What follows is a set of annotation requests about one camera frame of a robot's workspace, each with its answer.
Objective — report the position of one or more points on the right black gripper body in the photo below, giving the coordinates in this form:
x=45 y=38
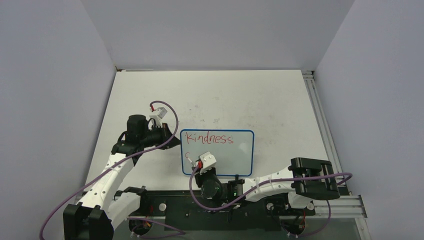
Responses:
x=211 y=173

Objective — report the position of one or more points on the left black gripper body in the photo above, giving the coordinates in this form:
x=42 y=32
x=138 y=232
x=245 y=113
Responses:
x=159 y=136

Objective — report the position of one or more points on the blue framed whiteboard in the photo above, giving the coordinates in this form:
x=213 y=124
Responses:
x=233 y=149

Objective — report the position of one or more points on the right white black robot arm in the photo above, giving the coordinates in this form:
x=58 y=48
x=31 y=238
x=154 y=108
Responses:
x=304 y=180

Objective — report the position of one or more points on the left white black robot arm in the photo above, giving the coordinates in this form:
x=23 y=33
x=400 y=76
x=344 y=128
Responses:
x=96 y=215

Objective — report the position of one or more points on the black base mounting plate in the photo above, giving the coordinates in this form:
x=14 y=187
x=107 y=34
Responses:
x=180 y=210

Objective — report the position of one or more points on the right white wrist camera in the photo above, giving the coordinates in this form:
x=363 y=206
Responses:
x=208 y=161

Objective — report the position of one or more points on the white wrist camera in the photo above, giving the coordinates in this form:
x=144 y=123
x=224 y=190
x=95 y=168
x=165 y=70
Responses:
x=208 y=161
x=157 y=115

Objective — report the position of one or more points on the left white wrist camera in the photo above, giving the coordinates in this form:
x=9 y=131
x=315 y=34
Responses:
x=157 y=115

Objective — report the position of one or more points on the aluminium frame rail right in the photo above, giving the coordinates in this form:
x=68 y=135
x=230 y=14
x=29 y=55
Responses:
x=308 y=77

